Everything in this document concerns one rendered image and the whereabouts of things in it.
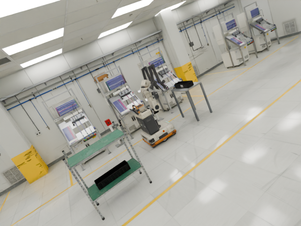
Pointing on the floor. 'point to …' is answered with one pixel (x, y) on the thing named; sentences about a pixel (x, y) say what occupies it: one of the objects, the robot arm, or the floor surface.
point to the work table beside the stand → (191, 98)
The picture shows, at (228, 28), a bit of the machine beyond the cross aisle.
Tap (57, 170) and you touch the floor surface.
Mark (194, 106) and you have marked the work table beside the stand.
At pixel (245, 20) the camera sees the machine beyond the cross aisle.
